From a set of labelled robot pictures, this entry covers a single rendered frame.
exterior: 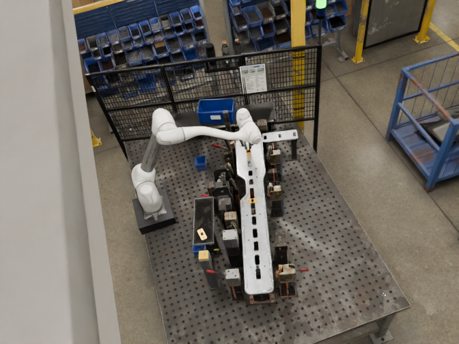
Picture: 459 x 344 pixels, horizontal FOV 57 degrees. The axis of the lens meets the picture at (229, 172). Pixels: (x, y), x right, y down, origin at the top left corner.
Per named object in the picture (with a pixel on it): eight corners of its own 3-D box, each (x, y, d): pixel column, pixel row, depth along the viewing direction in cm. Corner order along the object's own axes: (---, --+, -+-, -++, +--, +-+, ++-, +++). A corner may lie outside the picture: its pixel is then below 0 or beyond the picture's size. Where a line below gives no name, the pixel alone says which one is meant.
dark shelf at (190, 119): (275, 121, 358) (275, 119, 356) (172, 133, 365) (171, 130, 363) (273, 104, 372) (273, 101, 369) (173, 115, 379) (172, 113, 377)
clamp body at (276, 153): (284, 182, 355) (283, 155, 328) (270, 183, 355) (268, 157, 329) (283, 174, 360) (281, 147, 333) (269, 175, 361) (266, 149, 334)
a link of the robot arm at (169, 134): (184, 133, 288) (178, 119, 296) (158, 138, 283) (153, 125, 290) (184, 146, 298) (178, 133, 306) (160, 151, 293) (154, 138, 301)
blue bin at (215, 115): (234, 123, 359) (232, 112, 349) (199, 123, 364) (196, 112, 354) (235, 109, 369) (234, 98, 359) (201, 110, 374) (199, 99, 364)
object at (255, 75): (268, 91, 361) (266, 62, 337) (242, 95, 362) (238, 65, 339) (268, 90, 362) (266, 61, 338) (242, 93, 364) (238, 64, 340)
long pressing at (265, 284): (279, 292, 266) (279, 291, 265) (243, 295, 268) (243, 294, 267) (261, 134, 352) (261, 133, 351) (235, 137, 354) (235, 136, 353)
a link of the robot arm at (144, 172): (133, 194, 337) (127, 175, 350) (152, 194, 346) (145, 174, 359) (159, 122, 289) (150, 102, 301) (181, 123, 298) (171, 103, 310)
